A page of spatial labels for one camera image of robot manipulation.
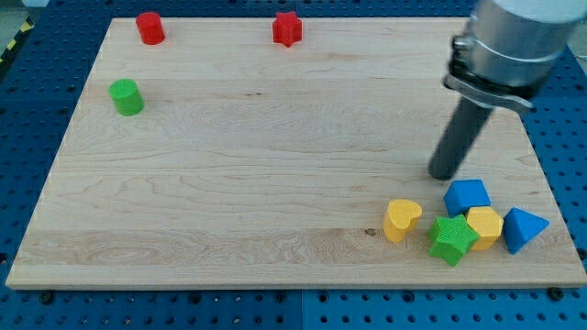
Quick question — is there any blue pentagon block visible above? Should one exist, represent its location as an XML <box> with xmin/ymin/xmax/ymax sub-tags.
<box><xmin>444</xmin><ymin>179</ymin><xmax>492</xmax><ymax>217</ymax></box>

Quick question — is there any red star block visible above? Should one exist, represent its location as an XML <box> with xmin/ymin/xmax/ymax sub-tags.
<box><xmin>271</xmin><ymin>11</ymin><xmax>303</xmax><ymax>48</ymax></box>

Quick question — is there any black bolt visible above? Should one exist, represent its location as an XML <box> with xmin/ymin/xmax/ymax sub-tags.
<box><xmin>39</xmin><ymin>291</ymin><xmax>55</xmax><ymax>305</ymax></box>
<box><xmin>547</xmin><ymin>287</ymin><xmax>565</xmax><ymax>302</ymax></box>

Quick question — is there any light wooden board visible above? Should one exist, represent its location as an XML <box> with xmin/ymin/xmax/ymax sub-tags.
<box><xmin>6</xmin><ymin>17</ymin><xmax>586</xmax><ymax>291</ymax></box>

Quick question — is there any yellow hexagon block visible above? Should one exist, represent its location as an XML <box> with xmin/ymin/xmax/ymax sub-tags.
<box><xmin>466</xmin><ymin>206</ymin><xmax>504</xmax><ymax>251</ymax></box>

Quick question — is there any black bolt left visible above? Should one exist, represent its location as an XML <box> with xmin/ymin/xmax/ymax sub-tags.
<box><xmin>39</xmin><ymin>291</ymin><xmax>55</xmax><ymax>305</ymax></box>

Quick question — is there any yellow heart block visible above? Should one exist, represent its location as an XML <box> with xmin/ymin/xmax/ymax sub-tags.
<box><xmin>382</xmin><ymin>199</ymin><xmax>423</xmax><ymax>243</ymax></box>

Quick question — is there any blue triangle block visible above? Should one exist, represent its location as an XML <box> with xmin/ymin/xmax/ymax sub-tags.
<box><xmin>503</xmin><ymin>207</ymin><xmax>550</xmax><ymax>255</ymax></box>

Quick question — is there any red cylinder block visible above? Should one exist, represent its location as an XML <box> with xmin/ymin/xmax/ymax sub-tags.
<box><xmin>135</xmin><ymin>12</ymin><xmax>165</xmax><ymax>45</ymax></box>

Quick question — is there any black bolt right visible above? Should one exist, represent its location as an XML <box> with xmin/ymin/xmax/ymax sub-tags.
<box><xmin>547</xmin><ymin>287</ymin><xmax>565</xmax><ymax>302</ymax></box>

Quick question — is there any green cylinder block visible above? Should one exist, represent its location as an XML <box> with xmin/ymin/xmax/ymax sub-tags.
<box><xmin>108</xmin><ymin>79</ymin><xmax>144</xmax><ymax>116</ymax></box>

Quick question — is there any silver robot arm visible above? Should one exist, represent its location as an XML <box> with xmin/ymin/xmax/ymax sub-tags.
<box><xmin>444</xmin><ymin>0</ymin><xmax>586</xmax><ymax>115</ymax></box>

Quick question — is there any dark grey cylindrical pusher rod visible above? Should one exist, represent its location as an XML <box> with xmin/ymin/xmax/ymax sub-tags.
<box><xmin>427</xmin><ymin>97</ymin><xmax>493</xmax><ymax>181</ymax></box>

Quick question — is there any green star block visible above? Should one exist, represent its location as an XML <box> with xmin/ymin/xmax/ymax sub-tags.
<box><xmin>428</xmin><ymin>214</ymin><xmax>480</xmax><ymax>266</ymax></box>

